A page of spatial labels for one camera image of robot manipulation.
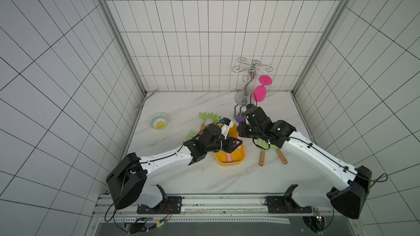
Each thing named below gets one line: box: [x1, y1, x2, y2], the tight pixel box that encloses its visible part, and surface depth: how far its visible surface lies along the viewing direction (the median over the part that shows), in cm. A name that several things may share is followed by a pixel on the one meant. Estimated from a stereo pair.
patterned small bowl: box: [148, 112, 169, 130], surface depth 102 cm
